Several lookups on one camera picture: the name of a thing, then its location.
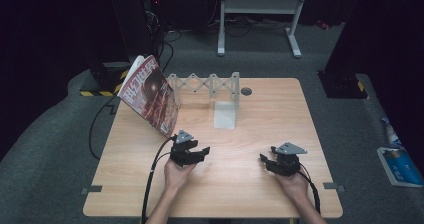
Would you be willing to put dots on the grey tape mark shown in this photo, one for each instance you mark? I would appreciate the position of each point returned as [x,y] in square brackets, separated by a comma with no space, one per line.
[333,186]
[91,190]

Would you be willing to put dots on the white and blue packet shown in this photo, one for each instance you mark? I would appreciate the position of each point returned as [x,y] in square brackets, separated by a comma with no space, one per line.
[391,134]

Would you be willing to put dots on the black yellow striped base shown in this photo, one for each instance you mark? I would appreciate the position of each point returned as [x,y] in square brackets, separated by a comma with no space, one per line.
[105,80]

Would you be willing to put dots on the person's right hand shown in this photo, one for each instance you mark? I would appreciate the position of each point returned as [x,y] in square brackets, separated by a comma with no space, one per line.
[295,185]

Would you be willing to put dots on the red cover magazine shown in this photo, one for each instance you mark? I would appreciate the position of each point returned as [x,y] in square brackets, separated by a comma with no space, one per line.
[150,97]

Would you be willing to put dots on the black base with yellow mark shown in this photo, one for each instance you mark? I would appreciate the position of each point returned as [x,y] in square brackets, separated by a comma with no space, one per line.
[343,85]

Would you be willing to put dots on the white metal stand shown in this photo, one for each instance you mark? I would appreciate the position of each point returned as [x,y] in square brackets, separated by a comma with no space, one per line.
[261,5]

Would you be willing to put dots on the white expandable book rack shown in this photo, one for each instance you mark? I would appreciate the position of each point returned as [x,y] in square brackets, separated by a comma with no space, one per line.
[225,114]

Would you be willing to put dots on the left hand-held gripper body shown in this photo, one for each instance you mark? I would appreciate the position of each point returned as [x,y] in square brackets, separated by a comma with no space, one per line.
[181,154]

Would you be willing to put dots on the dark equipment rack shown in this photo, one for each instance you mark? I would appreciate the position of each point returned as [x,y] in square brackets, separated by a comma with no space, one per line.
[151,14]

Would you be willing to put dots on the grey round table grommet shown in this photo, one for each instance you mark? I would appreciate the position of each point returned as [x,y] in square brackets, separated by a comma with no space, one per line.
[246,91]

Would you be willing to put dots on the person's left hand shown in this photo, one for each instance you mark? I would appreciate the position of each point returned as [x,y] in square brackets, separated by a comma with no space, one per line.
[178,177]

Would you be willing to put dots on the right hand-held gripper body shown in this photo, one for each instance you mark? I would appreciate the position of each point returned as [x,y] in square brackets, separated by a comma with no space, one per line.
[286,162]

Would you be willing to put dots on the small red object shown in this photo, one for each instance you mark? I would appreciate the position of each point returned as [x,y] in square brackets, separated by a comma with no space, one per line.
[322,24]

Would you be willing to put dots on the blue white packet on floor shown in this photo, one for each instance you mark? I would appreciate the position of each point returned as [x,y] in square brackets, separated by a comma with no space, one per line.
[401,167]

